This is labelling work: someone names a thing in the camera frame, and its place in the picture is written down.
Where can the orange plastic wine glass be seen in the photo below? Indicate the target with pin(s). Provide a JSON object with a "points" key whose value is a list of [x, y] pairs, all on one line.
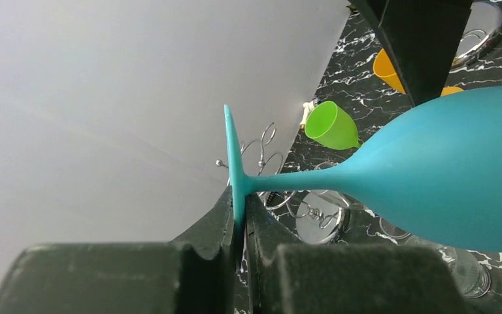
{"points": [[383, 69]]}

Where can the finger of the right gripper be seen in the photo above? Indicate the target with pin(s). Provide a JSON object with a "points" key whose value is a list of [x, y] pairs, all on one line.
{"points": [[421, 38]]}

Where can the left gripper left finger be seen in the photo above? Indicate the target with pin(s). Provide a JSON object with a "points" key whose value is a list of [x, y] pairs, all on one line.
{"points": [[193, 273]]}

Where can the clear stemless glass front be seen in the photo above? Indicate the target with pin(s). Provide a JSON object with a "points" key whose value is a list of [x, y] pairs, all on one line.
{"points": [[471, 278]]}

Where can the blue plastic wine glass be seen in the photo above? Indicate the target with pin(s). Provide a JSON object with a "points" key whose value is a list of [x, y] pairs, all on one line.
{"points": [[434, 171]]}

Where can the chrome glass rack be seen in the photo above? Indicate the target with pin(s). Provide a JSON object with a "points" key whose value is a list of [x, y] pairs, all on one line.
{"points": [[318, 214], [482, 32]]}

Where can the green plastic wine glass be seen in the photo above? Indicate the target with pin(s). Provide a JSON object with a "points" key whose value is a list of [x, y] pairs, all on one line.
{"points": [[330, 126]]}

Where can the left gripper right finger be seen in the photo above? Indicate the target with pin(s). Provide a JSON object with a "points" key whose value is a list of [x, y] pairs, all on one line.
{"points": [[289, 276]]}

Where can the tall clear champagne flute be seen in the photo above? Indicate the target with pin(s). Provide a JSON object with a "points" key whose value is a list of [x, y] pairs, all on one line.
{"points": [[391, 230]]}

